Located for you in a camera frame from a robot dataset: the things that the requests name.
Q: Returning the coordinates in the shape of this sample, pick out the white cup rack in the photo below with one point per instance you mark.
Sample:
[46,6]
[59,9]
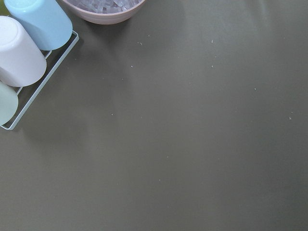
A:
[26,95]

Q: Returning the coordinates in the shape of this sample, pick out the pink bowl with ice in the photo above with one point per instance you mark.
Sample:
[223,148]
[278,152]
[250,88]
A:
[104,12]

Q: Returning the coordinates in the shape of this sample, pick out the white cup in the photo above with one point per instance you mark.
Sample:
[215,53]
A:
[21,61]

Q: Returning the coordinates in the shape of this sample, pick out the pale green cup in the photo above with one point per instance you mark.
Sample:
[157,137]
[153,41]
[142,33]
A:
[8,103]

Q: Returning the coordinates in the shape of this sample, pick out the light blue cup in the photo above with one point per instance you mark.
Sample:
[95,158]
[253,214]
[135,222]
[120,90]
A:
[44,20]

